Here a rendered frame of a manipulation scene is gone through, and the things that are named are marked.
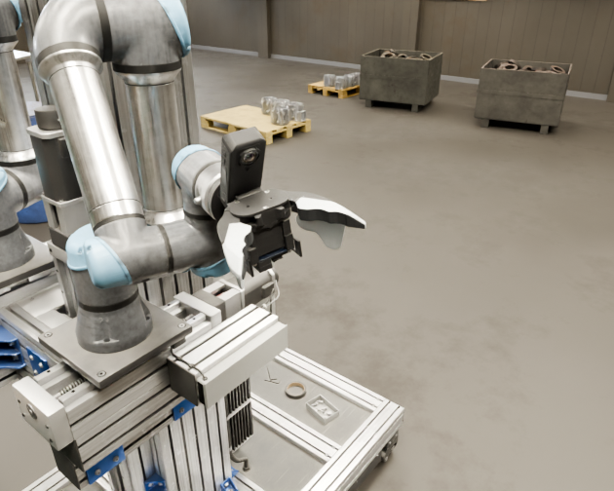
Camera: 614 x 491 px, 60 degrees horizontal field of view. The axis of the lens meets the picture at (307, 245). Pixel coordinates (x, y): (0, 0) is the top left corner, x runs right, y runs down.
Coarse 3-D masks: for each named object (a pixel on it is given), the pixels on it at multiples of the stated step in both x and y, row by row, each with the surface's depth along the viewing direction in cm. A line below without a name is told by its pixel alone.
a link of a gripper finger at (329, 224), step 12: (300, 204) 62; (312, 204) 62; (324, 204) 61; (336, 204) 61; (300, 216) 62; (312, 216) 61; (324, 216) 61; (336, 216) 60; (348, 216) 58; (312, 228) 63; (324, 228) 63; (336, 228) 62; (360, 228) 59; (324, 240) 64; (336, 240) 63
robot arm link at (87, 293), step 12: (84, 228) 103; (72, 240) 99; (84, 240) 99; (72, 252) 97; (72, 264) 99; (84, 264) 98; (72, 276) 101; (84, 276) 99; (84, 288) 100; (96, 288) 100; (108, 288) 101; (120, 288) 102; (132, 288) 105; (84, 300) 102; (96, 300) 101; (108, 300) 102; (120, 300) 103
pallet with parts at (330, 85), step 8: (328, 80) 838; (336, 80) 830; (344, 80) 823; (352, 80) 838; (312, 88) 860; (320, 88) 848; (328, 88) 838; (336, 88) 831; (344, 88) 830; (352, 88) 838; (344, 96) 829
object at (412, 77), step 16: (368, 64) 751; (384, 64) 741; (400, 64) 732; (416, 64) 722; (432, 64) 730; (368, 80) 760; (384, 80) 750; (400, 80) 740; (416, 80) 731; (432, 80) 749; (368, 96) 770; (384, 96) 760; (400, 96) 751; (416, 96) 740; (432, 96) 769; (416, 112) 751
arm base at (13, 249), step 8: (16, 224) 134; (0, 232) 130; (8, 232) 132; (16, 232) 134; (0, 240) 131; (8, 240) 132; (16, 240) 134; (24, 240) 138; (0, 248) 131; (8, 248) 132; (16, 248) 134; (24, 248) 136; (32, 248) 139; (0, 256) 131; (8, 256) 132; (16, 256) 134; (24, 256) 136; (32, 256) 139; (0, 264) 132; (8, 264) 133; (16, 264) 134; (0, 272) 132
